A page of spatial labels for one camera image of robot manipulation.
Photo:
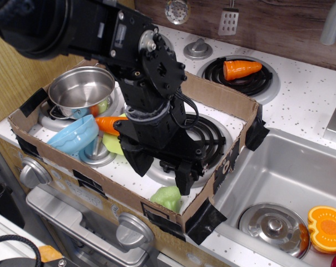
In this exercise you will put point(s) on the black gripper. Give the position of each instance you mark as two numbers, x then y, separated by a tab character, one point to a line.
160	132

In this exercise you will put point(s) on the orange toy carrot green top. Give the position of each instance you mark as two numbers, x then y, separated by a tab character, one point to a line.
106	124

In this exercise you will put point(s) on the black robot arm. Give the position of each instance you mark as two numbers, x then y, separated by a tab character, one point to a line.
132	50

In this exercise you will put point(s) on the light green plastic plate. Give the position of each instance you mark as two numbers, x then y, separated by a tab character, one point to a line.
112	143

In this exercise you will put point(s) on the orange carrot piece on burner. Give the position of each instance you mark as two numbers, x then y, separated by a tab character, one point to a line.
233	70

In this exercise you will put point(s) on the green toy broccoli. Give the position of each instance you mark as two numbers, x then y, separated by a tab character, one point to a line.
168	197

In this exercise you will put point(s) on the front right black burner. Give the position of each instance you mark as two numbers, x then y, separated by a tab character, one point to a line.
217	141

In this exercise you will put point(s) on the silver knob inside fence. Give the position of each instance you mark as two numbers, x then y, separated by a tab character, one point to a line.
96	154

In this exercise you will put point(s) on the silver oven knob right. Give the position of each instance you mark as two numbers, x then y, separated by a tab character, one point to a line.
132	232

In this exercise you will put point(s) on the silver oven knob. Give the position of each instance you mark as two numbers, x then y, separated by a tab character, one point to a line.
33	173
132	232

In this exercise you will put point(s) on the light blue plastic bowl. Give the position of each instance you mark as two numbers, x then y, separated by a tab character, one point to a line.
76	136

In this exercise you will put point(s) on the brown cardboard fence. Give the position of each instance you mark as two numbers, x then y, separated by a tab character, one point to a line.
200	218

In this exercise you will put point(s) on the small steel pot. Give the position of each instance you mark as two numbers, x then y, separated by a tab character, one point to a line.
82	91

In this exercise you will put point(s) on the silver sink basin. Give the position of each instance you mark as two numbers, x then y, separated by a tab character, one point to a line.
285	170

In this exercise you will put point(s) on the silver knob back centre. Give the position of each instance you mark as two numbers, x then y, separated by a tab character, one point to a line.
198	50

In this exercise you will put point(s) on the steel pot lid in sink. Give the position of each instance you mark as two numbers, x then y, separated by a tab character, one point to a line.
276	225

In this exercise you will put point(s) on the back right black burner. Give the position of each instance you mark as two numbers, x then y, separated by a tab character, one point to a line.
263	86

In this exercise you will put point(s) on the silver oven knob left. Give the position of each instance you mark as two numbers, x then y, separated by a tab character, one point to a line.
33	173

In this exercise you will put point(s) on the orange tag bottom left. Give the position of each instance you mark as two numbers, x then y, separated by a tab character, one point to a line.
48	253

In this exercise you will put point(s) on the hanging metal strainer ladle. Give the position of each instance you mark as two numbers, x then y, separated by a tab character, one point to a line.
177	11

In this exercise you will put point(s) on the hanging metal spatula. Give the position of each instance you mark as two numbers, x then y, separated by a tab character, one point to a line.
228	20

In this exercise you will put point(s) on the orange toy fruit half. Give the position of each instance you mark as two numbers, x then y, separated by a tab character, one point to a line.
322	228

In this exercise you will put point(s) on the silver faucet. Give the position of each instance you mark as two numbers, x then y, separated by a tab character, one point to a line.
328	35

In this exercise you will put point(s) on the silver oven door handle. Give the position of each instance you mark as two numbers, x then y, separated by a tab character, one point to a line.
69	220

